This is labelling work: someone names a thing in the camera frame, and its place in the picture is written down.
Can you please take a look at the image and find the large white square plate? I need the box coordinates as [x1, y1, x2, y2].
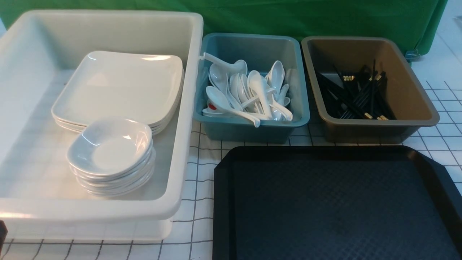
[51, 51, 184, 125]

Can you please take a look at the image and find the white bowl tray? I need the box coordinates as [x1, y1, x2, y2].
[67, 117, 152, 177]

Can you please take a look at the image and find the white ceramic soup spoon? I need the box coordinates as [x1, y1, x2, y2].
[199, 52, 248, 76]

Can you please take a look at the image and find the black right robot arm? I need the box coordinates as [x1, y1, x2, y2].
[0, 220, 8, 248]

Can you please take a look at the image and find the pile of white spoons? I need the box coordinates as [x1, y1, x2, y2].
[208, 60, 293, 128]

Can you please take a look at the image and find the teal plastic bin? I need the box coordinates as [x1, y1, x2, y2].
[193, 33, 310, 144]

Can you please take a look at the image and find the stack of white square plates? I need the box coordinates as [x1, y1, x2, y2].
[51, 69, 185, 135]

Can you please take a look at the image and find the black serving tray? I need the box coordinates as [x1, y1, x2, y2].
[212, 146, 462, 260]

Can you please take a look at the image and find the stack of white bowls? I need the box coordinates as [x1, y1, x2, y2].
[69, 142, 156, 198]

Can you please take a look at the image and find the pile of black chopsticks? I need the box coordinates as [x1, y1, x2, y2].
[315, 60, 397, 120]

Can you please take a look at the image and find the brown plastic bin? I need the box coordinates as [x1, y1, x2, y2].
[301, 36, 440, 144]

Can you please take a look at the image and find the large white plastic tub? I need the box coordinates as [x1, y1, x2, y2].
[1, 10, 204, 241]

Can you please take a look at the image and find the white grid tablecloth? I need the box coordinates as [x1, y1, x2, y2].
[1, 32, 461, 260]

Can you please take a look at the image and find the green cloth backdrop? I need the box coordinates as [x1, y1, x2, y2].
[0, 0, 447, 55]

